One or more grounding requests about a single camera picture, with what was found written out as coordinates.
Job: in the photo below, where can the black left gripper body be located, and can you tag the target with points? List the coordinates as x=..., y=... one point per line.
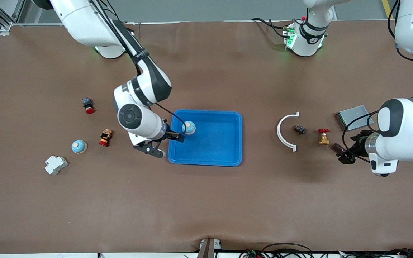
x=358, y=146

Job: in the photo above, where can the dark brown capacitor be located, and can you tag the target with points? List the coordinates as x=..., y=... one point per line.
x=336, y=147
x=300, y=129

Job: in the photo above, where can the light blue bell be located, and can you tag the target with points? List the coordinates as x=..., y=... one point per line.
x=189, y=127
x=79, y=147

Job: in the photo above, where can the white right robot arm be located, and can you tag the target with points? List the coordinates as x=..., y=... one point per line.
x=138, y=118

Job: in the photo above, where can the grey metal box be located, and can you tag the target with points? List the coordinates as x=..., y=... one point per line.
x=355, y=118

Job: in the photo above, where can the blue plastic tray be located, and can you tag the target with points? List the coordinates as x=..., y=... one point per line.
x=208, y=157

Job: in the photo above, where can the brown table mat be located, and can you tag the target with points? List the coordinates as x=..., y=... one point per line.
x=206, y=200

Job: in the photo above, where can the white curved pipe clamp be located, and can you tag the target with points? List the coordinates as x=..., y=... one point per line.
x=278, y=132

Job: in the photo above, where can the red pushbutton black base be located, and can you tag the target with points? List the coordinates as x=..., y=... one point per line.
x=89, y=107

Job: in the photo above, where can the white circuit breaker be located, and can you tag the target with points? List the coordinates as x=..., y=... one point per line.
x=56, y=165

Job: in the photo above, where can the red yellow button switch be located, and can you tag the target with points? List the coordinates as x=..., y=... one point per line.
x=105, y=138

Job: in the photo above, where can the grey metal table bracket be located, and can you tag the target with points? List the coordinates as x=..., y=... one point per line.
x=206, y=249

